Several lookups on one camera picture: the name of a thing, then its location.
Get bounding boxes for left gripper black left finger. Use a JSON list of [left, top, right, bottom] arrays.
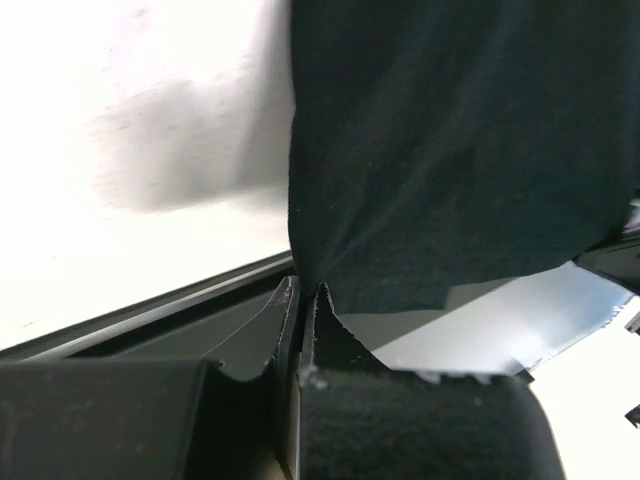
[[1, 276, 299, 479]]

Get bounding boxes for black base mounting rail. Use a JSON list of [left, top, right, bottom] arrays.
[[1, 253, 296, 392]]

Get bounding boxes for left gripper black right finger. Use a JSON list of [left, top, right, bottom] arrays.
[[298, 285, 565, 480]]

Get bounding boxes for black t-shirt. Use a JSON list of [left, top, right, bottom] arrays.
[[288, 1, 639, 314]]

